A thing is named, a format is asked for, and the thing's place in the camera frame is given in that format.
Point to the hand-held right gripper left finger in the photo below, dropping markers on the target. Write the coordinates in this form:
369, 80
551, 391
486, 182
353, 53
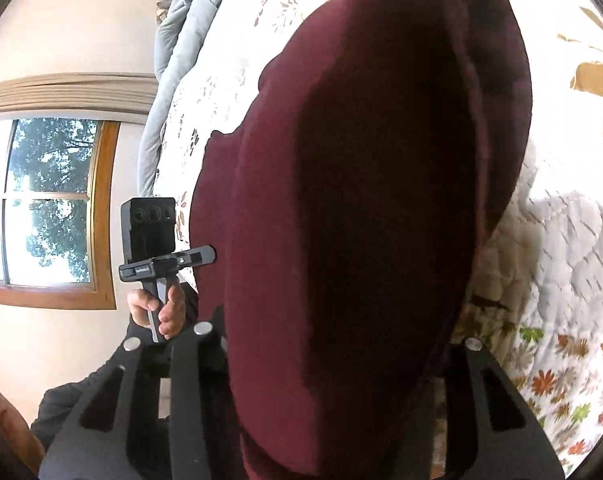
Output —
201, 360

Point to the beige window valance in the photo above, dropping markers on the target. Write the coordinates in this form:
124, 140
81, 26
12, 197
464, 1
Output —
66, 97

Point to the grey blanket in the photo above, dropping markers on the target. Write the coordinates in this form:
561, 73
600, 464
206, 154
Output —
181, 35

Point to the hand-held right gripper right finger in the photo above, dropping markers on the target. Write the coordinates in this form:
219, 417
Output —
461, 385

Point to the floral quilted bedsheet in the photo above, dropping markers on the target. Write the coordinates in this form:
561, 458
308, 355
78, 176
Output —
556, 240

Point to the maroon pants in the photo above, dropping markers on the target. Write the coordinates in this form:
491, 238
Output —
371, 210

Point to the wooden framed window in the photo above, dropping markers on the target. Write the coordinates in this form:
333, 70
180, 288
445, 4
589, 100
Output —
46, 160

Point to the person's left hand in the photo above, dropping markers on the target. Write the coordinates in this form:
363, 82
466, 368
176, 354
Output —
174, 315

